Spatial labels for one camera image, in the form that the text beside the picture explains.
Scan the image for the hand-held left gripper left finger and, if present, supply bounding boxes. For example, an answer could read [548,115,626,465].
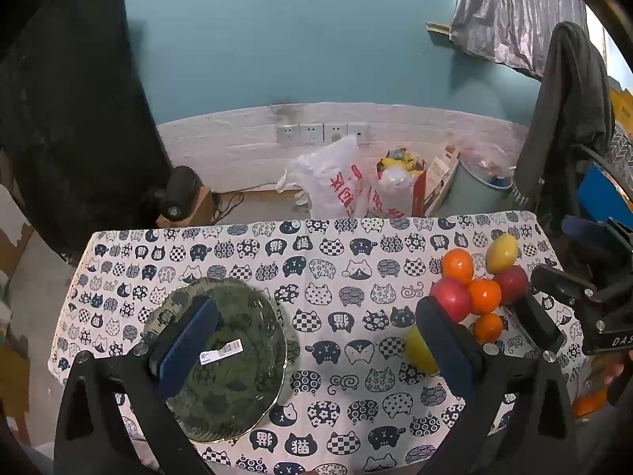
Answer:
[53,296,222,475]

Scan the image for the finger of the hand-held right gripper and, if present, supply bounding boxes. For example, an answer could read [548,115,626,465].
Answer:
[531,264,600,308]
[562,217,633,254]

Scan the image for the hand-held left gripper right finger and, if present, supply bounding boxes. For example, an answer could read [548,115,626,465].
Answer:
[415,296,578,475]

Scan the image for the yellow pear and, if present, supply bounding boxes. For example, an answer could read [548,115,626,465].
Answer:
[485,234,520,274]
[406,325,440,374]

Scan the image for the small orange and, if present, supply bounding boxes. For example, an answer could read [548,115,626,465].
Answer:
[474,313,504,344]

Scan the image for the red apple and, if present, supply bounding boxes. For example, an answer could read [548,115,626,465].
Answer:
[429,277,473,323]
[493,266,530,306]

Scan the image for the green patterned glass bowl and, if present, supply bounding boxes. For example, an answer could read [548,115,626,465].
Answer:
[141,278,288,443]

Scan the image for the large orange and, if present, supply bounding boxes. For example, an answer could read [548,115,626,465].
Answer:
[467,278,502,316]

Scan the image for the person's right hand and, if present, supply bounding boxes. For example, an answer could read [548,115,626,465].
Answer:
[606,360,627,390]

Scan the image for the blue box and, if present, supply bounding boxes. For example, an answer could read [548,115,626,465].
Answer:
[578,163,625,216]

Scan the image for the orange round object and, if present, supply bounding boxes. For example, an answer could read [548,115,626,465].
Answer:
[572,386,610,420]

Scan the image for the pale blue bin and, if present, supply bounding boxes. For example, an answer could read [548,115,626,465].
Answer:
[442,156,519,219]

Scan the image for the grey hanging jacket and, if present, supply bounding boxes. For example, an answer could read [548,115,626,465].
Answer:
[513,21,618,215]

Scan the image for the cat print tablecloth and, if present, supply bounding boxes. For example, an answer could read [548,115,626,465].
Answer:
[48,212,587,475]

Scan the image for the small cardboard box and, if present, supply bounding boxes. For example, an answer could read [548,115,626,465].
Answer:
[157,185,223,228]

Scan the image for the black cylindrical device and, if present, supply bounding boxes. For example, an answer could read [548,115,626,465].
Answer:
[161,165,205,219]

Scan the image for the red and white carton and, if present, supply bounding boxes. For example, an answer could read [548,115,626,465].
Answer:
[413,145,462,217]

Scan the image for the clear plastic trash bag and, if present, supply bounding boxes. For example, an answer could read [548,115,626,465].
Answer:
[371,146,428,219]

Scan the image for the white plastic bag red print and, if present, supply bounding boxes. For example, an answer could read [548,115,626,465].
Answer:
[276,135,371,219]

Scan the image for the white door peeling paint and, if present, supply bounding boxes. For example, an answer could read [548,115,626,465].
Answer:
[0,178,38,317]

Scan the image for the silver curtain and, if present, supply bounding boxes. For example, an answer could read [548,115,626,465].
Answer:
[451,0,590,80]

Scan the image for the wooden strip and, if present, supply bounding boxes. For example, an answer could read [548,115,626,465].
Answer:
[426,21,455,43]

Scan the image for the black hanging cloth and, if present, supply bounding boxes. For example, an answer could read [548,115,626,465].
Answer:
[0,0,173,263]

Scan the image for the black cable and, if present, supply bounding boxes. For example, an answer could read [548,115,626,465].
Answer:
[212,189,245,221]

